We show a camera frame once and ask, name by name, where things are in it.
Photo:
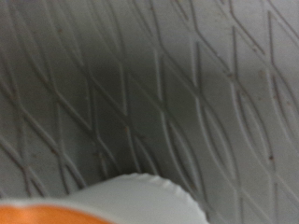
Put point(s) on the white coffee pod orange rim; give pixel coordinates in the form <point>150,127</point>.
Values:
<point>140,199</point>

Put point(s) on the white two-tier turntable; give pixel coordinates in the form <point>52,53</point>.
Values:
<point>149,77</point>

